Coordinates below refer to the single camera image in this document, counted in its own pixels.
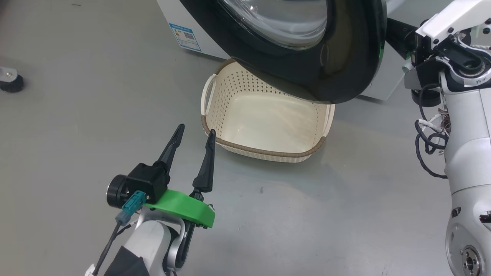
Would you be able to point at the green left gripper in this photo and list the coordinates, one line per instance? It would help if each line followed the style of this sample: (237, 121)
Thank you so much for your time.
(180, 207)

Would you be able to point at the black washer door with glass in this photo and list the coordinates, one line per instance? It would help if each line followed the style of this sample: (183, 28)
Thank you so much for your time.
(345, 57)

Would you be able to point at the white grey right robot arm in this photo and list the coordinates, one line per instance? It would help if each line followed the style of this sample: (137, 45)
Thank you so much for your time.
(468, 153)

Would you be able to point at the cream perforated laundry basket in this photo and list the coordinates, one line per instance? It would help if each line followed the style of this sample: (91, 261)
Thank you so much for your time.
(268, 122)

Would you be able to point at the white front-load washing machine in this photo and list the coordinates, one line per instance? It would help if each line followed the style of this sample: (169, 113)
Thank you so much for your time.
(170, 11)

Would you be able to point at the blue energy label sticker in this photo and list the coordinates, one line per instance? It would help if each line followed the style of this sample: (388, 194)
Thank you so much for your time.
(186, 36)

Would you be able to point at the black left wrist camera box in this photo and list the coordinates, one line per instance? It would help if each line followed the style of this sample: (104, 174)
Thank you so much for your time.
(147, 182)

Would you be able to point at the black caster with metal bracket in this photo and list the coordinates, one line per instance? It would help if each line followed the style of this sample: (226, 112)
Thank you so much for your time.
(11, 82)

